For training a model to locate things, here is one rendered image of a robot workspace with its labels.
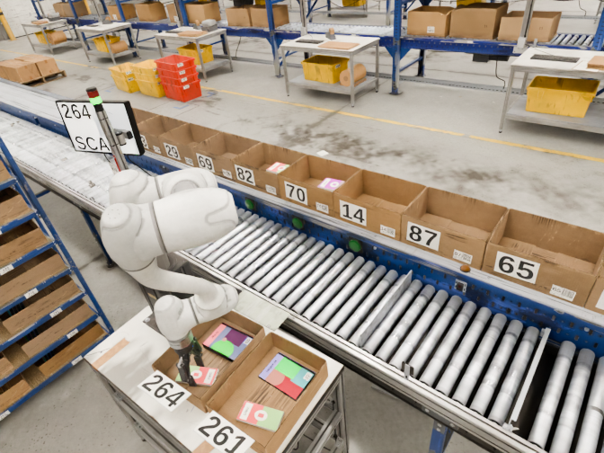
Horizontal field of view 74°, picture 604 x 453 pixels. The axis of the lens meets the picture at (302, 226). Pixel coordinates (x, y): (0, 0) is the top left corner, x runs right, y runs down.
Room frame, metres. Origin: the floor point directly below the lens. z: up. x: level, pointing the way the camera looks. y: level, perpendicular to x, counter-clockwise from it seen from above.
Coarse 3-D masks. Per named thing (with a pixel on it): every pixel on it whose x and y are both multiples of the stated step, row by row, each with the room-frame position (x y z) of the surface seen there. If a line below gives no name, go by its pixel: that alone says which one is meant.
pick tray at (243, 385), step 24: (264, 360) 1.03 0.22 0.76; (312, 360) 0.97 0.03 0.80; (240, 384) 0.94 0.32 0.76; (264, 384) 0.92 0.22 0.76; (312, 384) 0.85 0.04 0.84; (216, 408) 0.83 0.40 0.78; (240, 408) 0.83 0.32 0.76; (288, 408) 0.81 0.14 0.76; (264, 432) 0.73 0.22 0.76; (288, 432) 0.72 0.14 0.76
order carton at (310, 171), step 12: (312, 156) 2.25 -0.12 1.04; (288, 168) 2.14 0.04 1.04; (300, 168) 2.22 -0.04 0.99; (312, 168) 2.26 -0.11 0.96; (324, 168) 2.19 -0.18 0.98; (336, 168) 2.13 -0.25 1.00; (348, 168) 2.07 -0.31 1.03; (360, 168) 2.02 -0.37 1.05; (288, 180) 2.01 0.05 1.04; (300, 180) 2.21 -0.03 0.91; (312, 180) 2.23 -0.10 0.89; (312, 192) 1.89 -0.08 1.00; (324, 192) 1.84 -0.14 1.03; (300, 204) 1.96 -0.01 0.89; (312, 204) 1.90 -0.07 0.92; (324, 204) 1.84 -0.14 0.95
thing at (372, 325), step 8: (408, 280) 1.38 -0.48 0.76; (400, 288) 1.31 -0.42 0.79; (392, 296) 1.26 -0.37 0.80; (400, 296) 1.32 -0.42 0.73; (384, 304) 1.21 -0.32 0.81; (392, 304) 1.26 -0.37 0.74; (384, 312) 1.20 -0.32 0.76; (376, 320) 1.15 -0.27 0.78; (368, 328) 1.10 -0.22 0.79; (376, 328) 1.15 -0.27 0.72; (360, 336) 1.06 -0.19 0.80; (368, 336) 1.10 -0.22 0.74; (360, 344) 1.06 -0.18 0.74
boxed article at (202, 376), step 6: (192, 366) 1.04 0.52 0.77; (192, 372) 1.01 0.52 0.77; (198, 372) 1.01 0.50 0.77; (204, 372) 1.00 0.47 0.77; (210, 372) 1.00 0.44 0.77; (216, 372) 1.00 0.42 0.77; (180, 378) 0.99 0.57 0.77; (198, 378) 0.98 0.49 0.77; (204, 378) 0.97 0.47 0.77; (210, 378) 0.97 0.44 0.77; (198, 384) 0.96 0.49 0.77; (204, 384) 0.95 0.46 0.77; (210, 384) 0.95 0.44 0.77
